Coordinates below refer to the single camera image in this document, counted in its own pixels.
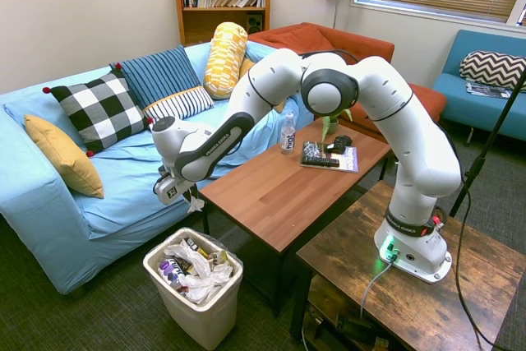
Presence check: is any mustard yellow pillow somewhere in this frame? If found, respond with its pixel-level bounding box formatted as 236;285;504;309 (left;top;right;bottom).
23;113;105;200

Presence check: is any blue striped pillow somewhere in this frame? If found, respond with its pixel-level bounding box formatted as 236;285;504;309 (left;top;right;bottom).
108;44;203;110

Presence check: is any wooden coffee table black frame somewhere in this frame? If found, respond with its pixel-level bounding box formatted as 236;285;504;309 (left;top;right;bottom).
198;116;394;319

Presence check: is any light blue sofa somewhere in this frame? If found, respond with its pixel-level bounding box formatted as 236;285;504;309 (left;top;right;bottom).
0;40;316;295

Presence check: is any grey printed magazine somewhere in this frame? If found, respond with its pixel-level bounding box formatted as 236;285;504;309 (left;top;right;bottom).
465;81;513;99

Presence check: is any grey cable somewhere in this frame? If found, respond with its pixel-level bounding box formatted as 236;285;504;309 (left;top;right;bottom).
360;262;395;320

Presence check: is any black game controller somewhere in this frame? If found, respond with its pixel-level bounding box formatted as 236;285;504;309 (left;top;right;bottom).
326;136;353;153

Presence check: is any small green potted plant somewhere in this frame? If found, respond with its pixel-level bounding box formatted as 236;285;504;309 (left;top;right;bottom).
320;107;354;145

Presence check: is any yellow white patterned bolster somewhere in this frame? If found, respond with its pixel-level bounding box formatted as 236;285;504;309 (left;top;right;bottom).
202;21;249;100

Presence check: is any rustic brown wooden table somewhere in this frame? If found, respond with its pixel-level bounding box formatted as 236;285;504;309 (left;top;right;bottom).
295;180;526;351

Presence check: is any clear plastic water bottle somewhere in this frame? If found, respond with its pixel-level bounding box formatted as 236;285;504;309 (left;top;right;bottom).
280;112;298;156

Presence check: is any white navy striped pillow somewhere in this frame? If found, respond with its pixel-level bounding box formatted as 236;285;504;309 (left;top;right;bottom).
142;85;215;122

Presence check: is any beige plastic trash bin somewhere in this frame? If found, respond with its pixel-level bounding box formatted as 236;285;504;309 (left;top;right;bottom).
142;226;244;351

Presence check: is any black white checkered pillow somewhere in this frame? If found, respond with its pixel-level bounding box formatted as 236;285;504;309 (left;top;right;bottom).
42;67;154;158

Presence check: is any black camera stand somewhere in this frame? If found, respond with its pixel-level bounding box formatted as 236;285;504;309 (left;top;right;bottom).
449;67;526;219

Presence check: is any black white chevron pillow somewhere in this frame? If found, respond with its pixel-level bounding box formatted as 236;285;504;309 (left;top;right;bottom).
459;50;526;92

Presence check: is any black cable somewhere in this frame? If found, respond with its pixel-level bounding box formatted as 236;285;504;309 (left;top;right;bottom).
451;178;501;351

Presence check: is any black white patterned book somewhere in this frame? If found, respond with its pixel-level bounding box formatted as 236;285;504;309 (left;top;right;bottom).
302;140;341;169

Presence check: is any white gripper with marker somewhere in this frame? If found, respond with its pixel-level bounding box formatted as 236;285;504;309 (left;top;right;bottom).
153;173;201;206

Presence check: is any teal bench sofa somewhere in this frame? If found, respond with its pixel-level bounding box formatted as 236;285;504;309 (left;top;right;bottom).
432;29;526;142

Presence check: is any small black speaker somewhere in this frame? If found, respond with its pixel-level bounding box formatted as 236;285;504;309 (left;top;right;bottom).
246;13;264;34

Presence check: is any white crumpled plastic bag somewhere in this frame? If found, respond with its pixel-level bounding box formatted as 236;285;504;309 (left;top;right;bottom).
164;242;234;305

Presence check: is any purple label bottle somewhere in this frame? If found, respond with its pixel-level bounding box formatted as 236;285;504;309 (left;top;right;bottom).
158;257;195;287

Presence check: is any orange sofa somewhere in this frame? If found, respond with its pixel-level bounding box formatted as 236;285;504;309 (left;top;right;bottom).
247;21;448;142

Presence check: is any yellow striped pillow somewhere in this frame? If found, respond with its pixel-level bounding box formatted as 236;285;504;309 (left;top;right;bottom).
237;58;285;113

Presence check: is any white tissue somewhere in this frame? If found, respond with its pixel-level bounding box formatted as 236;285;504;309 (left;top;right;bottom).
187;194;205;215

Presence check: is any black power adapter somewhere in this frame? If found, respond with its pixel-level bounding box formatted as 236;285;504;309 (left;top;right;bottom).
335;313;381;344

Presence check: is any purple cover magazine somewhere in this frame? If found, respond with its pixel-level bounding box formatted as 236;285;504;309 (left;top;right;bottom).
299;145;361;173

